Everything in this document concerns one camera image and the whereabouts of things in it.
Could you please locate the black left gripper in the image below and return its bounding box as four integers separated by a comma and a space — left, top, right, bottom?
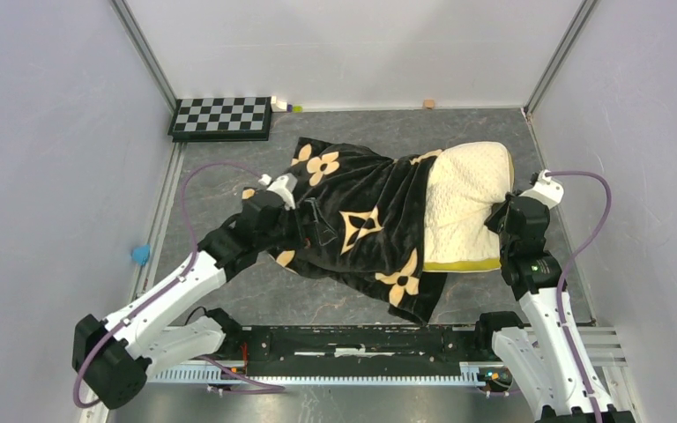
257, 197, 336, 250

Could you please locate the black floral pillowcase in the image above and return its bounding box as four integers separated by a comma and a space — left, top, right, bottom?
267, 137, 446, 325

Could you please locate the white yellow pillow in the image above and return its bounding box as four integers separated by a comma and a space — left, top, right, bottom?
423, 141, 514, 273

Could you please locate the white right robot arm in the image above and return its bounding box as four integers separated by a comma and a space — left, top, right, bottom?
473, 195, 635, 422

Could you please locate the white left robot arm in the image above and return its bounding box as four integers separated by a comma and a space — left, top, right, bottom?
71, 189, 337, 410

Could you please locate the small white block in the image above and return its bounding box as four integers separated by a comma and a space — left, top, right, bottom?
270, 96, 292, 113

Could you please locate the black grey checkerboard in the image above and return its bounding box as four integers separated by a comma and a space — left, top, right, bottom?
168, 96, 272, 142

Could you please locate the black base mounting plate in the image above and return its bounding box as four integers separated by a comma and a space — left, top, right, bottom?
211, 324, 499, 378

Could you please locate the blue small object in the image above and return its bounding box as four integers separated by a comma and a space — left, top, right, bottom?
130, 244, 151, 267

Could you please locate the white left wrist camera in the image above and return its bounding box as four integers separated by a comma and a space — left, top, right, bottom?
258, 173, 297, 210

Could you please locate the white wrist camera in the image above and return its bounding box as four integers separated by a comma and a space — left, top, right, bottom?
258, 173, 297, 210
519, 169, 565, 210

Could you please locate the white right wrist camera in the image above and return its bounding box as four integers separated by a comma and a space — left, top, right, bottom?
519, 169, 565, 210

